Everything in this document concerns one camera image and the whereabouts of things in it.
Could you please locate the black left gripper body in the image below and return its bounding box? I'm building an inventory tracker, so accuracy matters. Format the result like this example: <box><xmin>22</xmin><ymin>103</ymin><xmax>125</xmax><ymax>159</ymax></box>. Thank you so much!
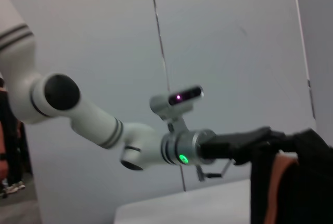
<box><xmin>198</xmin><ymin>126</ymin><xmax>273</xmax><ymax>167</ymax></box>

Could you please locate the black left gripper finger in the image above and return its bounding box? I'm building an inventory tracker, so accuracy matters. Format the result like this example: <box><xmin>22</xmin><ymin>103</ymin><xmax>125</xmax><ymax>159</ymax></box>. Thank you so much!
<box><xmin>268</xmin><ymin>129</ymin><xmax>296</xmax><ymax>147</ymax></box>

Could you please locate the person in dark clothes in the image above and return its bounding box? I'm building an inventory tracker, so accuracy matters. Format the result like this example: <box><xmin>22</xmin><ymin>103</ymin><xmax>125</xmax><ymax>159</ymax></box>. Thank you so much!
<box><xmin>0</xmin><ymin>72</ymin><xmax>34</xmax><ymax>199</ymax></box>

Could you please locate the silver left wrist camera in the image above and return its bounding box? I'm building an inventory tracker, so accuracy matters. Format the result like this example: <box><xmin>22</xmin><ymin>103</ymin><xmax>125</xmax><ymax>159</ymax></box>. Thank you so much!
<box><xmin>149</xmin><ymin>85</ymin><xmax>205</xmax><ymax>131</ymax></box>

